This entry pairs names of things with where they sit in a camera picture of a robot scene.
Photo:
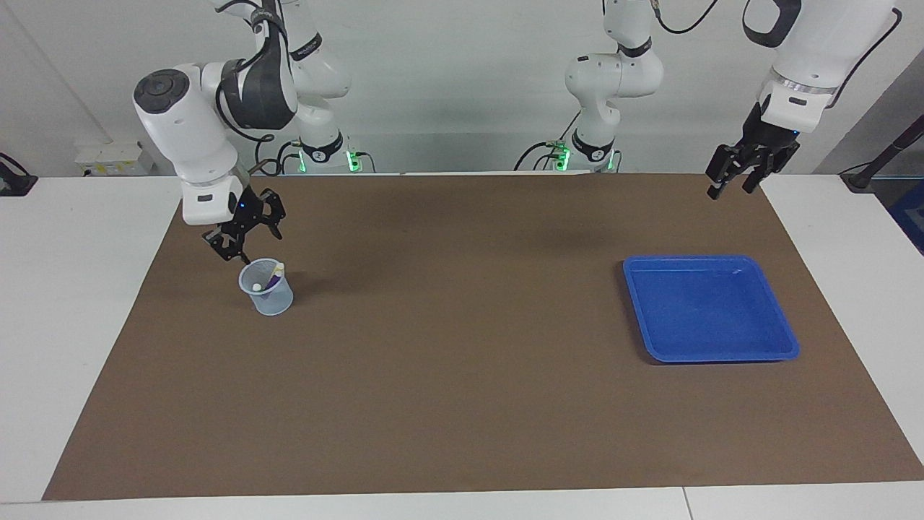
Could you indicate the brown table mat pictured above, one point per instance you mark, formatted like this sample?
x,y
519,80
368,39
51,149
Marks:
x,y
462,375

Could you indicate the white wall socket box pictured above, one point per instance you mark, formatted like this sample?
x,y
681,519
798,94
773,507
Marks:
x,y
115,159

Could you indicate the blue crate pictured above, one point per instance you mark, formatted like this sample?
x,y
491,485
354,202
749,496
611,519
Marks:
x,y
911,217

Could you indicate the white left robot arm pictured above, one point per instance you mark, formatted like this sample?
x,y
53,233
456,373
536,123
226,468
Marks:
x,y
816,50

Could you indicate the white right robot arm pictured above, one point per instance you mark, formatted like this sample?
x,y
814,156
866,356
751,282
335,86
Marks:
x,y
195,137

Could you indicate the black stand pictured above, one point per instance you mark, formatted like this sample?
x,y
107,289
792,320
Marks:
x,y
884,155

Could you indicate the grey mesh pen cup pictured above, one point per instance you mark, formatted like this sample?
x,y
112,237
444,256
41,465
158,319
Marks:
x,y
271,303

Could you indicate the purple pen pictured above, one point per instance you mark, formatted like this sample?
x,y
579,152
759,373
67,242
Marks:
x,y
273,280

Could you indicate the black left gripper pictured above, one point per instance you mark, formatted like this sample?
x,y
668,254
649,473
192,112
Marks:
x,y
758,148

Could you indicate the blue plastic tray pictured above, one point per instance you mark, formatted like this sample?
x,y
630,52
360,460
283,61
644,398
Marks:
x,y
707,310

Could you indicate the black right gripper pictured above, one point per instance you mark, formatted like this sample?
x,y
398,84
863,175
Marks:
x,y
242,220

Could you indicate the black clamp mount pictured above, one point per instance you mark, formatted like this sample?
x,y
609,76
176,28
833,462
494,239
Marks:
x,y
14,182

